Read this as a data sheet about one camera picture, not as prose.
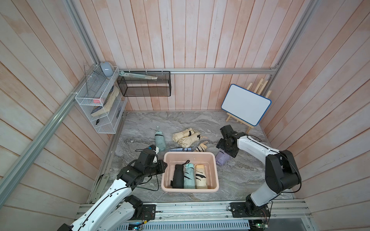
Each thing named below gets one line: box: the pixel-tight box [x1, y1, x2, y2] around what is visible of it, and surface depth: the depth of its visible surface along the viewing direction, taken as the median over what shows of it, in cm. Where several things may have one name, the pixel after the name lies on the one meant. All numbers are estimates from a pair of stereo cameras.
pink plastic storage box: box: [160, 151, 220, 193], surface depth 86 cm
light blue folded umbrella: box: [169, 147, 193, 152], surface depth 95 cm
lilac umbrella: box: [215, 150, 231, 167], surface depth 92 cm
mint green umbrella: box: [154, 125, 166, 152], surface depth 102 cm
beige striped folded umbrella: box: [194, 140, 209, 153], surface depth 97 cm
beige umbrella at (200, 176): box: [194, 164, 208, 190], surface depth 83 cm
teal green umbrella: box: [183, 163, 196, 190], surface depth 84 cm
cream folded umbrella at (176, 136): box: [171, 127, 195, 143], surface depth 102 cm
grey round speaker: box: [100, 61, 115, 77], surface depth 85 cm
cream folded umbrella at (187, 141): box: [177, 132, 202, 148], surface depth 98 cm
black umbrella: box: [170, 160, 190, 189], surface depth 85 cm
